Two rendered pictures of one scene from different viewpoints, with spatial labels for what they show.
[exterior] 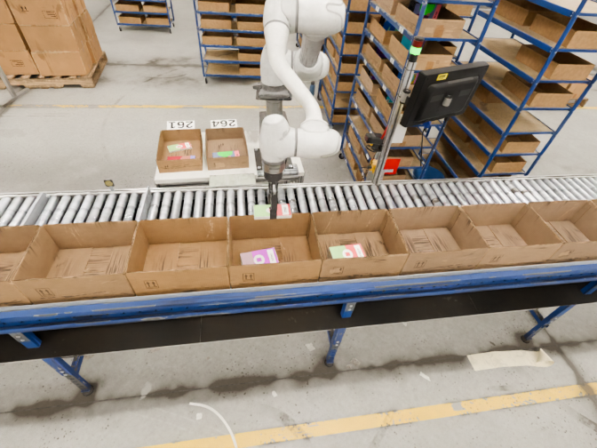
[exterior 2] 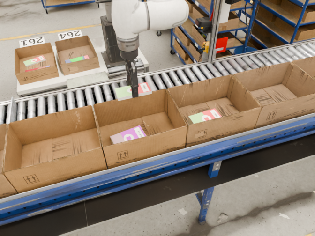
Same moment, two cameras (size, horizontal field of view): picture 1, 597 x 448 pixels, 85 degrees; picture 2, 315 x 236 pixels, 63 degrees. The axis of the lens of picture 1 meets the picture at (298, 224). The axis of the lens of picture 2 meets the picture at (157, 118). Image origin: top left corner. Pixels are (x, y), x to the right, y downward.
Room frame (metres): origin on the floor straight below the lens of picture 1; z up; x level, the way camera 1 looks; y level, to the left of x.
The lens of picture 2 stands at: (0.06, 0.09, 1.91)
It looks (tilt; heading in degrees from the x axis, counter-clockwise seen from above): 45 degrees down; 355
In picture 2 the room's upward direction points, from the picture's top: 1 degrees counter-clockwise
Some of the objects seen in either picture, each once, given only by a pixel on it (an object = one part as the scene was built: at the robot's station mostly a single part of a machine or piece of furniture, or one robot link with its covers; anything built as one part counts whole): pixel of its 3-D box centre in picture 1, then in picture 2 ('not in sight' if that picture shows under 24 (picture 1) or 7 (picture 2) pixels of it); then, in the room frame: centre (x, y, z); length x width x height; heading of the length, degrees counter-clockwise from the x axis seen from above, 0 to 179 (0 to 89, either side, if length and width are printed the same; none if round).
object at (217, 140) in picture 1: (226, 148); (76, 54); (1.98, 0.57, 0.80); 0.38 x 0.28 x 0.10; 17
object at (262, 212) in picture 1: (272, 211); (133, 91); (1.02, 0.12, 1.14); 0.16 x 0.07 x 0.02; 102
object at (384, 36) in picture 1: (394, 30); not in sight; (3.01, -0.61, 1.39); 0.40 x 0.30 x 0.10; 10
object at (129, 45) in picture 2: (273, 163); (128, 40); (1.02, 0.12, 1.40); 0.09 x 0.09 x 0.06
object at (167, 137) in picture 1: (180, 149); (36, 62); (1.90, 0.87, 0.80); 0.38 x 0.28 x 0.10; 16
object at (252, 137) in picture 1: (230, 153); (81, 59); (2.01, 0.55, 0.74); 1.00 x 0.58 x 0.03; 105
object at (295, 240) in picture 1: (273, 249); (138, 126); (0.96, 0.11, 0.96); 0.39 x 0.29 x 0.17; 102
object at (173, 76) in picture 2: (335, 213); (183, 91); (1.50, -0.23, 0.72); 0.52 x 0.05 x 0.05; 12
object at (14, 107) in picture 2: (143, 217); (12, 125); (1.25, 0.89, 0.76); 0.46 x 0.01 x 0.09; 12
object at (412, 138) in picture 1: (394, 128); (214, 17); (2.55, -0.72, 0.79); 0.40 x 0.30 x 0.10; 13
